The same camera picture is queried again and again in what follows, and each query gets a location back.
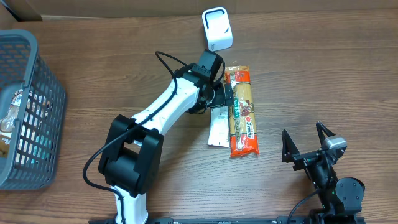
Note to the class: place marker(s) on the grey plastic mesh basket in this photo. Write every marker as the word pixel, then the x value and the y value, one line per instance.
pixel 32 159

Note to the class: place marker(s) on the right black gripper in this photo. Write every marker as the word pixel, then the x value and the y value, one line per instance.
pixel 290 150

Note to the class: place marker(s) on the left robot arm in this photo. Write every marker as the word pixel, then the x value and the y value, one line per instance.
pixel 131 156

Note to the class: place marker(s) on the orange spaghetti packet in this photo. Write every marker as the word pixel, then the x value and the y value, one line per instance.
pixel 242 124

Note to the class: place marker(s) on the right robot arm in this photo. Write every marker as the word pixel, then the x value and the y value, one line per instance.
pixel 340 198

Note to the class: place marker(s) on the white barcode scanner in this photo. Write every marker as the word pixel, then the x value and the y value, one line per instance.
pixel 217 29

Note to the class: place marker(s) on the beige brown bread bag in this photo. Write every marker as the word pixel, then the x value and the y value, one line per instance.
pixel 7 122

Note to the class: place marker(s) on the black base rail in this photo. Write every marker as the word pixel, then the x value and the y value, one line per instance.
pixel 278 220

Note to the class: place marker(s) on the white tube gold cap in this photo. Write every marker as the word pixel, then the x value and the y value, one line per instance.
pixel 219 127

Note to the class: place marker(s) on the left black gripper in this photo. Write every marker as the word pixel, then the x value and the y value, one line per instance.
pixel 226 99

